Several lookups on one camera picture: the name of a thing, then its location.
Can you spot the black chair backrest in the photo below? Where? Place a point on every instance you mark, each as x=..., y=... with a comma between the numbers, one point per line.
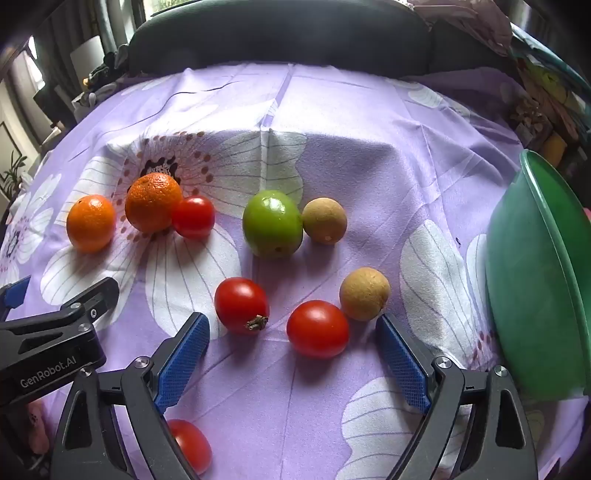
x=277, y=37

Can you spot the green oval fruit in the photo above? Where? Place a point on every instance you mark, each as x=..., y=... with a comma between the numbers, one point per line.
x=272, y=224

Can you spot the brown longan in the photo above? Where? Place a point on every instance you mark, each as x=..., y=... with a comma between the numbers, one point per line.
x=324, y=220
x=364, y=294

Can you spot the red tomato with stem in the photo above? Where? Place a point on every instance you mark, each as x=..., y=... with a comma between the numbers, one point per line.
x=240, y=304

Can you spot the green potted plant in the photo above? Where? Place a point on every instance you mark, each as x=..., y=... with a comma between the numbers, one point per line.
x=14, y=173

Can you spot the white lamp shade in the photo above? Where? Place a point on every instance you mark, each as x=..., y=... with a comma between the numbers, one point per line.
x=86, y=51

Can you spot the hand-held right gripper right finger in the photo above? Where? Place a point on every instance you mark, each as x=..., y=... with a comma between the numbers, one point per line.
x=401, y=360

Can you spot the orange mandarin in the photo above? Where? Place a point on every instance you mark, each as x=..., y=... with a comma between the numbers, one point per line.
x=153, y=203
x=91, y=223

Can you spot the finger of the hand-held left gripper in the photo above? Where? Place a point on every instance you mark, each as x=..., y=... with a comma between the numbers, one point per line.
x=16, y=293
x=99, y=297

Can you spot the pink printed cloth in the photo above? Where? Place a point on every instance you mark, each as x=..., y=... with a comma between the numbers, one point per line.
x=38, y=427

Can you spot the purple floral cloth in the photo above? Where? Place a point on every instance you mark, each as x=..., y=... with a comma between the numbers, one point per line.
x=369, y=161

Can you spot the colourful printed bag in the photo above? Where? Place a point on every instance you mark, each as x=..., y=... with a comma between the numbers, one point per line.
x=549, y=78

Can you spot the red cherry tomato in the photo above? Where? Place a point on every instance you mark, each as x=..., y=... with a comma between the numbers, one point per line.
x=191, y=443
x=317, y=328
x=194, y=217

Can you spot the dark clothes pile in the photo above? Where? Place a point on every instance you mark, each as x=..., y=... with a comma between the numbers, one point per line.
x=108, y=64

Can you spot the pink grey cloth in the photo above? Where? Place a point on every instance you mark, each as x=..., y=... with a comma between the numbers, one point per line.
x=466, y=16

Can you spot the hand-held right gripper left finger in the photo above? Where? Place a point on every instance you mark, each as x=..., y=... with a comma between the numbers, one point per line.
x=184, y=360

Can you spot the green plastic bowl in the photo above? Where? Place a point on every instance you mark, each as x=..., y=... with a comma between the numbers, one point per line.
x=531, y=300

